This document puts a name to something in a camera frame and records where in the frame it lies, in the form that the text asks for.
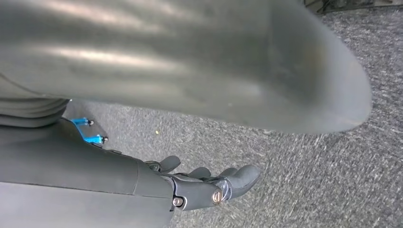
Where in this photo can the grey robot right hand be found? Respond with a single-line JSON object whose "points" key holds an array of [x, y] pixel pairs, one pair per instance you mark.
{"points": [[78, 176]]}

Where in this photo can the blue metal shelf rack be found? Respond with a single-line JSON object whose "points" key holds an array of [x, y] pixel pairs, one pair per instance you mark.
{"points": [[82, 122]]}

